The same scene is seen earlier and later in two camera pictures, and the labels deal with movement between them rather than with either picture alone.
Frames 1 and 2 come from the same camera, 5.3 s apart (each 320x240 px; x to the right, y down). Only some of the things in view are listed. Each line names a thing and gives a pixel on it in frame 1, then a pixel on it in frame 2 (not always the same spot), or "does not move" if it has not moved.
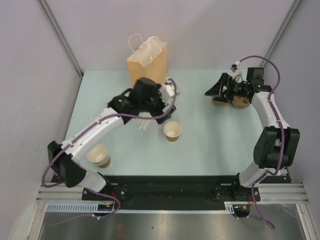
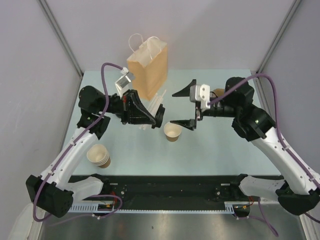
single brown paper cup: x=172 y=130 does not move
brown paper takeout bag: x=150 y=59 does not move
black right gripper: x=217 y=89 to x=191 y=123
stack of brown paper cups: x=97 y=154 does not move
